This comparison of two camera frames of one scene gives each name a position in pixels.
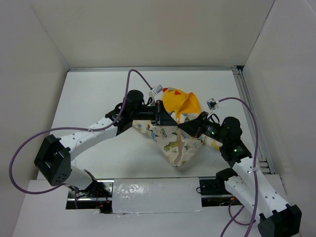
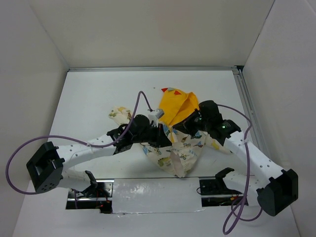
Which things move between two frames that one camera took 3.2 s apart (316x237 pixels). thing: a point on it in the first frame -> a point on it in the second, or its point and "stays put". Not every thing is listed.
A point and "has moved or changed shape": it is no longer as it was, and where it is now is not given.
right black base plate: [214, 194] stays put
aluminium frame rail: [239, 69] stays put
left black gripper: [161, 116] -> [160, 140]
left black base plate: [98, 196] stays put
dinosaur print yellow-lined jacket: [181, 105] has moved or changed shape
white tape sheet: [158, 195] stays put
